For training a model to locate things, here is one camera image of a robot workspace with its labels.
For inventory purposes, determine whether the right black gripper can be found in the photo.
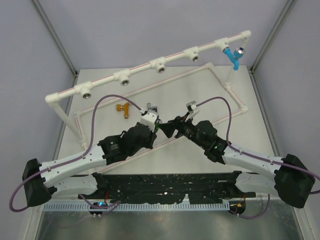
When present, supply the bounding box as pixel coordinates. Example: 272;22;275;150
158;112;207;149

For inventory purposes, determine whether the green water faucet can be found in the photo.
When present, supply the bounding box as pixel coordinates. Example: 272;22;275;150
155;122;161;131

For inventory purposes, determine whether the white PVC pipe frame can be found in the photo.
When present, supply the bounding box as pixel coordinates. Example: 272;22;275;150
44;29;252;175

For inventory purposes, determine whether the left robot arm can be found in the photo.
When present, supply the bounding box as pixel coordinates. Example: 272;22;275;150
22;121;157;207

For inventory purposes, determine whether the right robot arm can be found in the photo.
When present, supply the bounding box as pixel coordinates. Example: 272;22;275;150
158;116;316;209

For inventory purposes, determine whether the chrome water faucet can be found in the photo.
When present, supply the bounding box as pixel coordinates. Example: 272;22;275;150
147;102;158;113

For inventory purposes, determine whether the orange water faucet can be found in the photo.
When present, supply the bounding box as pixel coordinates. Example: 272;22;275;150
115;102;130;119

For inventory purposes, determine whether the blue water faucet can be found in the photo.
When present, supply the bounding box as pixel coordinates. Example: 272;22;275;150
222;47;246;71

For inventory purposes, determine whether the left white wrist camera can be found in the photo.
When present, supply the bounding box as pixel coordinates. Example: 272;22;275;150
139;108;159;132

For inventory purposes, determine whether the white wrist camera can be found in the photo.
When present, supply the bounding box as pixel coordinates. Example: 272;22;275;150
139;108;159;132
185;101;200;121

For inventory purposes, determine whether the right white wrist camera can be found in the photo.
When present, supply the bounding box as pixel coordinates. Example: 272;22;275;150
185;101;200;121

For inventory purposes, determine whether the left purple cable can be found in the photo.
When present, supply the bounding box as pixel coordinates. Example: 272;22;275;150
9;94;146;213

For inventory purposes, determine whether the purple cable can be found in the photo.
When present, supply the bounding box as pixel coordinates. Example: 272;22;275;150
9;94;146;213
194;96;320;221

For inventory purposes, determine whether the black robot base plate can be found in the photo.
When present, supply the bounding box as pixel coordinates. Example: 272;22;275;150
85;171;256;205

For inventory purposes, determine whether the white slotted cable duct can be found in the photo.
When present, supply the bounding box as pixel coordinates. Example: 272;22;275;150
42;201;230;212

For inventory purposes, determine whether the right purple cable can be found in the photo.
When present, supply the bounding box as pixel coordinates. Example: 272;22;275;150
194;96;320;221

